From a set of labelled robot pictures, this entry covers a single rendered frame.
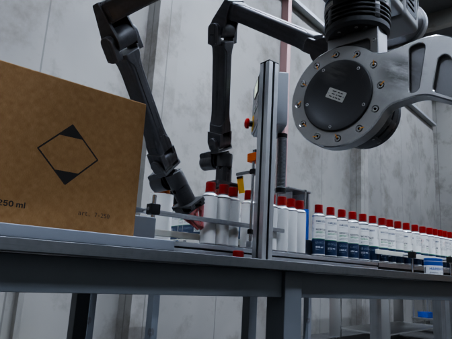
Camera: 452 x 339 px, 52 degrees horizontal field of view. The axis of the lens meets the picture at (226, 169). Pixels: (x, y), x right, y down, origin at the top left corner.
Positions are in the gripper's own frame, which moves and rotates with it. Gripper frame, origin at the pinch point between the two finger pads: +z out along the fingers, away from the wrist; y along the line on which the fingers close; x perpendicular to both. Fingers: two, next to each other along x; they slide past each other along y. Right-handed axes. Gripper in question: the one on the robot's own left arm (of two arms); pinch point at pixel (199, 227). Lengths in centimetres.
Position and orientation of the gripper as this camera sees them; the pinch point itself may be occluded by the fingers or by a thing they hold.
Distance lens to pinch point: 149.8
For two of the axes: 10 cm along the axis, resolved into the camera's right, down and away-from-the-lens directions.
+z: 4.1, 8.8, 2.3
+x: -6.4, 4.6, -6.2
